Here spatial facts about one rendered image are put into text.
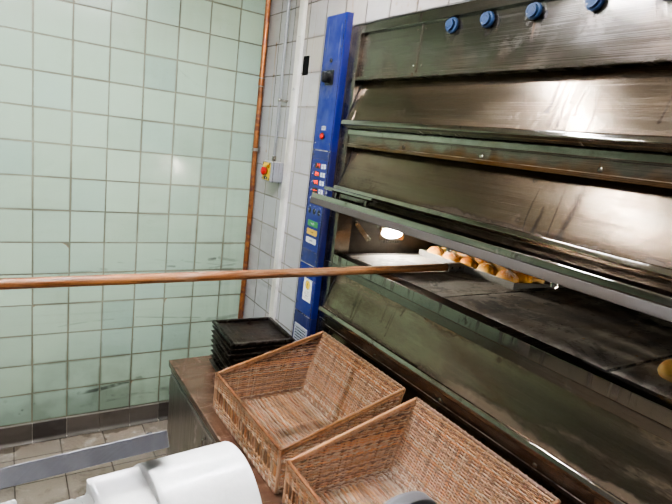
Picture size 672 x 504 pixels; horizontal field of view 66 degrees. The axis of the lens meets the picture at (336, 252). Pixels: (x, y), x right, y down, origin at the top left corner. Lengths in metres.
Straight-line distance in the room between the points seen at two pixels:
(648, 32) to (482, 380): 0.97
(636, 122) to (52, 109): 2.29
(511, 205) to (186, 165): 1.81
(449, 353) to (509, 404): 0.26
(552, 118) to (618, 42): 0.21
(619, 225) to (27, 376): 2.62
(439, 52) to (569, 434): 1.19
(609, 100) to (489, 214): 0.42
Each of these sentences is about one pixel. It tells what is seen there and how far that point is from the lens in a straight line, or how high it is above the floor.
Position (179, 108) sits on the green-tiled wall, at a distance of 2.81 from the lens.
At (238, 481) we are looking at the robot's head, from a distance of 0.27.
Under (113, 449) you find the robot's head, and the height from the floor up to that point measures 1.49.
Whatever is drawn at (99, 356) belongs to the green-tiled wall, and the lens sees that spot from 3.00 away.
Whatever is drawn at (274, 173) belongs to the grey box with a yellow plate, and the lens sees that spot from 2.62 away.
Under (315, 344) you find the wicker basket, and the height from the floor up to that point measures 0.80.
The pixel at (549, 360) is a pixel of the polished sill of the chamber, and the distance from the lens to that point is 1.46.
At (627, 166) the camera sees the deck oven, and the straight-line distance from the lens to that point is 1.35.
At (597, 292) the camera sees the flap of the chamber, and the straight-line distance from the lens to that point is 1.20.
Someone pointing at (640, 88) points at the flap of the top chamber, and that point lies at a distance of 1.38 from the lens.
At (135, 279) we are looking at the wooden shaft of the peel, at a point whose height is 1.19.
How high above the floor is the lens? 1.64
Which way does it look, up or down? 12 degrees down
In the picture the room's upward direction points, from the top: 7 degrees clockwise
